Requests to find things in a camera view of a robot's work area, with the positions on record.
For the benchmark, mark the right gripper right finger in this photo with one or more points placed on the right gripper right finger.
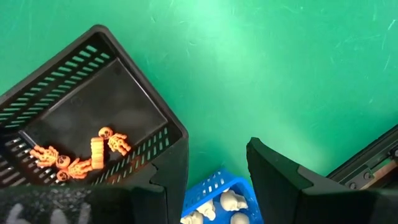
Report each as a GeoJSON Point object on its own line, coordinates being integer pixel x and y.
{"type": "Point", "coordinates": [286, 196]}

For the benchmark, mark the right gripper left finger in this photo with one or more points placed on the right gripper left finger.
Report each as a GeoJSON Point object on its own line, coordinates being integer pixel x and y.
{"type": "Point", "coordinates": [161, 199]}

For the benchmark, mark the blue plastic mesh basket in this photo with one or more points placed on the blue plastic mesh basket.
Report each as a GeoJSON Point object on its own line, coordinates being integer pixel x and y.
{"type": "Point", "coordinates": [214, 183]}

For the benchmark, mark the wooden table board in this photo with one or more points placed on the wooden table board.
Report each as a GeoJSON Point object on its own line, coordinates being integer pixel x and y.
{"type": "Point", "coordinates": [384, 171]}

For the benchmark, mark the black plastic mesh basket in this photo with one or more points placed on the black plastic mesh basket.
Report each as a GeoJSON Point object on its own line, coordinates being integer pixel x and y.
{"type": "Point", "coordinates": [93, 105]}

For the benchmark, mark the black metal table frame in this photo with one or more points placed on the black metal table frame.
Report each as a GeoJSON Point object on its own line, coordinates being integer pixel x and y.
{"type": "Point", "coordinates": [367, 161]}

